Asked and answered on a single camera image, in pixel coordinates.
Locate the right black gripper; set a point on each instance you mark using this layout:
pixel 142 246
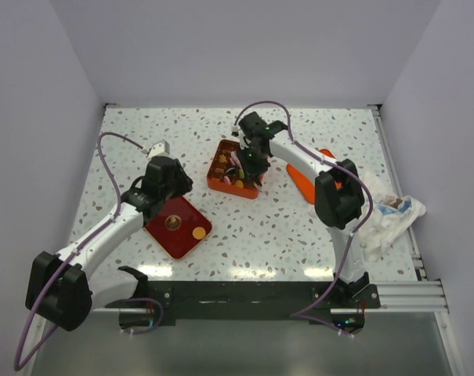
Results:
pixel 252 171

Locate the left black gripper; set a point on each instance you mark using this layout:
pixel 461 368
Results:
pixel 185 182

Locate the pink cookie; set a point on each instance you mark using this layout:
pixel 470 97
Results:
pixel 234 159
pixel 226 179

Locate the orange compartment cookie box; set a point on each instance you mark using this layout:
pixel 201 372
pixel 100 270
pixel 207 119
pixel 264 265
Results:
pixel 217 170

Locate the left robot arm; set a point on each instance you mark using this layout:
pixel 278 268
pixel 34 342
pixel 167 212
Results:
pixel 58 288

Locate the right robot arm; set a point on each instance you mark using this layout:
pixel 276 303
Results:
pixel 339 195

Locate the red cookie tray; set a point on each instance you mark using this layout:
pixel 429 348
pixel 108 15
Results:
pixel 172 227

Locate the orange box lid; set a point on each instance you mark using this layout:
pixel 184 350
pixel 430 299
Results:
pixel 304 166

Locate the white crumpled plastic bag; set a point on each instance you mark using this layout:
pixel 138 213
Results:
pixel 391 217

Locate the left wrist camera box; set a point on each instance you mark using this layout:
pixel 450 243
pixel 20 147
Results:
pixel 159 149

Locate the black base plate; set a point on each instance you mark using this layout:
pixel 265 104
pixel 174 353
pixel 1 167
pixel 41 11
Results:
pixel 267 300

